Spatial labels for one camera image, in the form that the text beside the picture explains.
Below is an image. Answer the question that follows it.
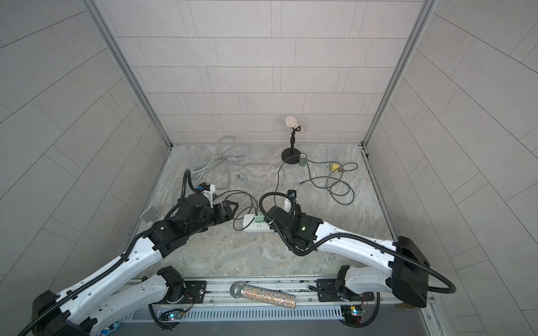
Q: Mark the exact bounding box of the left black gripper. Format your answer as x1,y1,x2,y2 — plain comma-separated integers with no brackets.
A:
186,199,241,237

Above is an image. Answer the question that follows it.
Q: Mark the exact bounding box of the green charger plug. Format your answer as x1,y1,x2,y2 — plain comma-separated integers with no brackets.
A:
254,213,265,223

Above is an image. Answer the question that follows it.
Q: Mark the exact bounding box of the white power strip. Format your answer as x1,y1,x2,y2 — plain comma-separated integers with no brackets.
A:
241,214,273,233

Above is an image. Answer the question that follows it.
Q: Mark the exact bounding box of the yellow charger plug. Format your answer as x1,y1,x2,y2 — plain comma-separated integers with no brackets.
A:
329,163,341,172

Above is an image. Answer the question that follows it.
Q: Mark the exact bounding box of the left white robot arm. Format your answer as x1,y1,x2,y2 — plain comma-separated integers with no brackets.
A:
20,170,239,335

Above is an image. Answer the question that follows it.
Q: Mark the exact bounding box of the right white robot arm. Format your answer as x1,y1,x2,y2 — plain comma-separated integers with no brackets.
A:
259,191,457,329

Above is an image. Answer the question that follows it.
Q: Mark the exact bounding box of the green camouflage tape roll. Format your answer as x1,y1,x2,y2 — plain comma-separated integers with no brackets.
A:
298,153,308,167

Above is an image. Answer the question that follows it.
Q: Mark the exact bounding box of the beige microphone on stand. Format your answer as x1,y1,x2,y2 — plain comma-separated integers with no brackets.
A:
281,116,302,165

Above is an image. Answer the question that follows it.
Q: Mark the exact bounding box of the grey plastic holder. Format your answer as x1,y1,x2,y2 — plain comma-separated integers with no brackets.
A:
140,205,164,226

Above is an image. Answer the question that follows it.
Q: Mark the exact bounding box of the glitter handheld microphone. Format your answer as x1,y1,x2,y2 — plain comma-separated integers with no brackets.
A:
229,281,296,309

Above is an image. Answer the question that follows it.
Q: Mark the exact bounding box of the right circuit board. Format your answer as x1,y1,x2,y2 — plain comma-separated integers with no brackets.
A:
340,306,366,324

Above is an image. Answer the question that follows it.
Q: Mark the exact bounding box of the circuit board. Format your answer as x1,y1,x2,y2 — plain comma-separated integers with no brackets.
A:
160,309,185,322
340,306,366,324

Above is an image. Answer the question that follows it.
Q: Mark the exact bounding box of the left circuit board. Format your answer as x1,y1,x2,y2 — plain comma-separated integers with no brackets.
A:
160,309,185,322

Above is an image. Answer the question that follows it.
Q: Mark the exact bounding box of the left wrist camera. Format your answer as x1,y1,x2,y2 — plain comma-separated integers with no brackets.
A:
198,182,216,203

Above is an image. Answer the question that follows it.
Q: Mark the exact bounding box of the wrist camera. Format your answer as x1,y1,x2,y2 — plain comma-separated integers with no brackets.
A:
198,182,216,203
284,190,297,216

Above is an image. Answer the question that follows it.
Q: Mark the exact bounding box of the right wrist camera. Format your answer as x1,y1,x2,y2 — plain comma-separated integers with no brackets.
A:
284,190,297,216

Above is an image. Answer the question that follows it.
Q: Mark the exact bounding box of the light grey power cord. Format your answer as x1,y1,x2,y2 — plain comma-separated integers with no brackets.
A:
171,135,291,211

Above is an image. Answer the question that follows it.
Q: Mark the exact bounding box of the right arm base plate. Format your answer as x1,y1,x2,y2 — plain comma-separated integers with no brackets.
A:
308,279,375,302

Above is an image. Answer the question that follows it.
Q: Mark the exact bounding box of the aluminium rail frame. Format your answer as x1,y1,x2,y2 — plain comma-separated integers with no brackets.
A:
113,267,408,324

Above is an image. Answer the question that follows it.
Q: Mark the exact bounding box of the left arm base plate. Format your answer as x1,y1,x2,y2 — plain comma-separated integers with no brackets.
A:
156,281,207,305

